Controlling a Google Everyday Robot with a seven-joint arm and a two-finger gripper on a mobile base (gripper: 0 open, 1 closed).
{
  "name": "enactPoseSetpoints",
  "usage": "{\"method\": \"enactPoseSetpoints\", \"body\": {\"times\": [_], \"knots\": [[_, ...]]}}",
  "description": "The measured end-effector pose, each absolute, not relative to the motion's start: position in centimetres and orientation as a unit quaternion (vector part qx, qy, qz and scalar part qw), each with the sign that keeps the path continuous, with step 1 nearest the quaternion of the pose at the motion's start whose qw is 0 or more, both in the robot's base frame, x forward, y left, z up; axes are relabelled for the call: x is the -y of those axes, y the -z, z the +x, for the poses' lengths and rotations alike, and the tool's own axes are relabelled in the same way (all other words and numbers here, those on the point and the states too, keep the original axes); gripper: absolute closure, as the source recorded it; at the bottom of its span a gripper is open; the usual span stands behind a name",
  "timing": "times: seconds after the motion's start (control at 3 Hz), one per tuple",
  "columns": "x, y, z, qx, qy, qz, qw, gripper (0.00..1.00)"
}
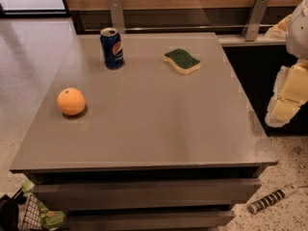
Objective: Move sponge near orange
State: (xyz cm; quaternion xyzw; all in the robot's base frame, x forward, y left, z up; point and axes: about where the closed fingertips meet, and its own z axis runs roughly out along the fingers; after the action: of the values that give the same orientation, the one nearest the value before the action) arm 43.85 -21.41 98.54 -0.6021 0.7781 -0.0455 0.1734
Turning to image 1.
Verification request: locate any white power strip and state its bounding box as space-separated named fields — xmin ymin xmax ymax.
xmin=247 ymin=185 xmax=298 ymax=215

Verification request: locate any blue Pepsi can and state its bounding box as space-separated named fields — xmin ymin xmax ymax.
xmin=100 ymin=28 xmax=124 ymax=69

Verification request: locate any grey drawer cabinet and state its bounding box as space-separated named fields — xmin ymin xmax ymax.
xmin=12 ymin=33 xmax=277 ymax=220

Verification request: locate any orange fruit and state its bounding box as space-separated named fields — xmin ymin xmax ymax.
xmin=57 ymin=88 xmax=86 ymax=116

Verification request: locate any checkered cloth bag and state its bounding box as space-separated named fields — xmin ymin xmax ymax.
xmin=18 ymin=195 xmax=41 ymax=231

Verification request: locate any right metal bracket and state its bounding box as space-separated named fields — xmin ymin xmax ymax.
xmin=242 ymin=0 xmax=270 ymax=41

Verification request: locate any black bag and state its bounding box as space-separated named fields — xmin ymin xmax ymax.
xmin=0 ymin=189 xmax=26 ymax=231

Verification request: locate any left metal bracket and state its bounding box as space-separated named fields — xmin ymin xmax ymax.
xmin=109 ymin=0 xmax=125 ymax=33

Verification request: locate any grey drawer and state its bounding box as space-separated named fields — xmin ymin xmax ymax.
xmin=33 ymin=178 xmax=261 ymax=211
xmin=67 ymin=211 xmax=234 ymax=231

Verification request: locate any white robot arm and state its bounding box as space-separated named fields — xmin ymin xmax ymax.
xmin=265 ymin=0 xmax=308 ymax=128

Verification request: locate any green and yellow sponge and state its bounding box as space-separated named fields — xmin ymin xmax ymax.
xmin=164 ymin=48 xmax=201 ymax=75

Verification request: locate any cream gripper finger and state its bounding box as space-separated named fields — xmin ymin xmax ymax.
xmin=265 ymin=61 xmax=308 ymax=128
xmin=266 ymin=14 xmax=291 ymax=39

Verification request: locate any green snack bag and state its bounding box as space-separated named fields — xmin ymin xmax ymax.
xmin=21 ymin=180 xmax=65 ymax=231

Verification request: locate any upper grey drawer front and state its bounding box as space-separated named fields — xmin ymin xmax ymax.
xmin=33 ymin=178 xmax=261 ymax=211

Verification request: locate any metal bracket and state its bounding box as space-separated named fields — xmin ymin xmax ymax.
xmin=109 ymin=0 xmax=125 ymax=33
xmin=242 ymin=0 xmax=270 ymax=41

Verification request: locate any metal rail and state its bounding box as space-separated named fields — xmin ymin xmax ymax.
xmin=84 ymin=24 xmax=273 ymax=35

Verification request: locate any lower grey drawer front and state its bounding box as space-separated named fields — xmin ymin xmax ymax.
xmin=67 ymin=211 xmax=234 ymax=231

